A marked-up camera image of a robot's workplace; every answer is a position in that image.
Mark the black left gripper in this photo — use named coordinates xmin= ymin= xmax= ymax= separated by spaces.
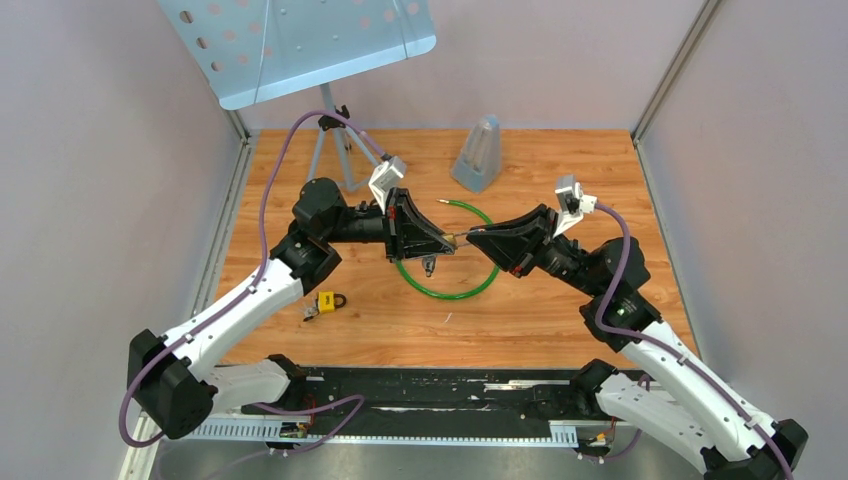
xmin=324 ymin=186 xmax=455 ymax=262

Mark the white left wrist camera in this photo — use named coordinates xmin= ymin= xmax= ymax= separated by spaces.
xmin=368 ymin=156 xmax=407 ymax=213

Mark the grey music stand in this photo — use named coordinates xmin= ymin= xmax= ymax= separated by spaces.
xmin=155 ymin=0 xmax=438 ymax=193

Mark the small brass padlock with keys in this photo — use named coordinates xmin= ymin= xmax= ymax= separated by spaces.
xmin=421 ymin=232 xmax=468 ymax=278

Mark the green cable lock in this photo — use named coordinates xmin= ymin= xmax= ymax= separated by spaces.
xmin=395 ymin=196 xmax=501 ymax=301

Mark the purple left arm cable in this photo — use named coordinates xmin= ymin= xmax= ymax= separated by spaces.
xmin=117 ymin=109 xmax=392 ymax=458

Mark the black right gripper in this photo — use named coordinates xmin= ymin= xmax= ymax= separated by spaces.
xmin=462 ymin=206 xmax=601 ymax=299

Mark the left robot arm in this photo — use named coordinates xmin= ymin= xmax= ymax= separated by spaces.
xmin=122 ymin=178 xmax=456 ymax=439

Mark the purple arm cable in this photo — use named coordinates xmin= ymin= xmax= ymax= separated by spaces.
xmin=589 ymin=201 xmax=796 ymax=480
xmin=117 ymin=109 xmax=392 ymax=458

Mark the blue translucent metronome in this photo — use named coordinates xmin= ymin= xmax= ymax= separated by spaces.
xmin=450 ymin=115 xmax=502 ymax=194

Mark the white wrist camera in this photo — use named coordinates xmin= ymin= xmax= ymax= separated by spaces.
xmin=368 ymin=156 xmax=407 ymax=213
xmin=553 ymin=174 xmax=598 ymax=237

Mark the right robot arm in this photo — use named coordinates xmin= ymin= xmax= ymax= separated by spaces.
xmin=467 ymin=204 xmax=809 ymax=479

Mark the yellow padlock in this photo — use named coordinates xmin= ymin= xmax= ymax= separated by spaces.
xmin=316 ymin=291 xmax=347 ymax=315

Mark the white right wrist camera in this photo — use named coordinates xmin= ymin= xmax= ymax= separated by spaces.
xmin=553 ymin=174 xmax=598 ymax=237

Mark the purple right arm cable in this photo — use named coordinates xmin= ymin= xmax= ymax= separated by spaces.
xmin=589 ymin=201 xmax=796 ymax=480

